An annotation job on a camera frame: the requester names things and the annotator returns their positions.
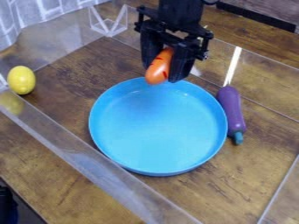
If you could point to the white grey curtain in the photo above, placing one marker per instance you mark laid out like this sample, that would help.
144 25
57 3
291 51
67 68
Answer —
20 13

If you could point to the purple toy eggplant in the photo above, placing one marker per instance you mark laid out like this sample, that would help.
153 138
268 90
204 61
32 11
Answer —
228 98

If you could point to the blue round plate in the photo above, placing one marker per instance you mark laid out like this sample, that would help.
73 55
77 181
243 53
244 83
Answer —
157 130

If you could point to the orange toy carrot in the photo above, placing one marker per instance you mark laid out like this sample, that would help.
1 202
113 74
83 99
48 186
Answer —
157 71

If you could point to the clear acrylic triangle bracket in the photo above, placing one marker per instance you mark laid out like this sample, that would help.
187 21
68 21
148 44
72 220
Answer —
105 26

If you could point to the black bar in background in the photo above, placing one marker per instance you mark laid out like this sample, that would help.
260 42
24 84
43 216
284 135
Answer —
279 13

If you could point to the yellow toy lemon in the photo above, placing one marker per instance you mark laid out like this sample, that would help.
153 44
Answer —
21 80

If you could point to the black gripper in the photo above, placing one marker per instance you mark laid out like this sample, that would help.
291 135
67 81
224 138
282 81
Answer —
172 24

